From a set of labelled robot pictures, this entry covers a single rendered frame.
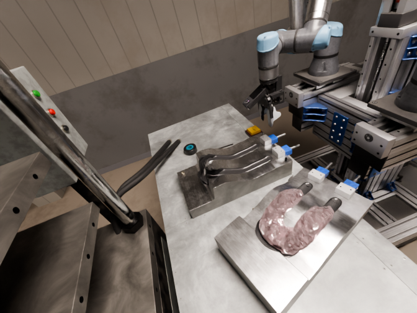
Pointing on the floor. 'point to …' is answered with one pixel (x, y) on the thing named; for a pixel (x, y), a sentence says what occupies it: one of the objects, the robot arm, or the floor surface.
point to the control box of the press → (12, 139)
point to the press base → (164, 271)
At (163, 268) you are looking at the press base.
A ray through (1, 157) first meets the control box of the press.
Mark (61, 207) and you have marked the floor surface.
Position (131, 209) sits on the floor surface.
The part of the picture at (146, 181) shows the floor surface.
